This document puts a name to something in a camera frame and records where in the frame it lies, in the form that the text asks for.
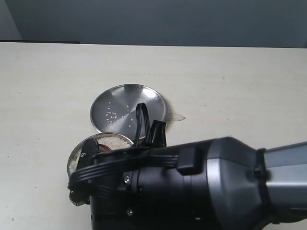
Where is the steel bowl of rice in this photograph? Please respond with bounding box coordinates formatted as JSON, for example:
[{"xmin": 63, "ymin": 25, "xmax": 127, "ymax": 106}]
[{"xmin": 67, "ymin": 133, "xmax": 133, "ymax": 207}]

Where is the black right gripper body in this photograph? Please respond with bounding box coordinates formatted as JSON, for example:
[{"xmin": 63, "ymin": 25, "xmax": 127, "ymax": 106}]
[{"xmin": 69, "ymin": 146, "xmax": 211, "ymax": 230}]

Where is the dark red wooden spoon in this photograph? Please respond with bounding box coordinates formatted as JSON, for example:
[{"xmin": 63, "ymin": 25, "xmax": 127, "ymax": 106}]
[{"xmin": 98, "ymin": 144, "xmax": 112, "ymax": 152}]

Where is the round steel plate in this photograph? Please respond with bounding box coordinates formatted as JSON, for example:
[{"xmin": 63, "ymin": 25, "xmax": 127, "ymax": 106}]
[{"xmin": 90, "ymin": 84, "xmax": 168, "ymax": 140}]

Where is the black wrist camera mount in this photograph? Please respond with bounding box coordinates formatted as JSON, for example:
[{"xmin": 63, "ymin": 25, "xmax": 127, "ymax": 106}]
[{"xmin": 77, "ymin": 138, "xmax": 99, "ymax": 169}]

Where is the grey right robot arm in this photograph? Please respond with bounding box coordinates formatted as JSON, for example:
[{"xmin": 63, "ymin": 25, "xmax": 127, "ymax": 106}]
[{"xmin": 68, "ymin": 137, "xmax": 307, "ymax": 230}]

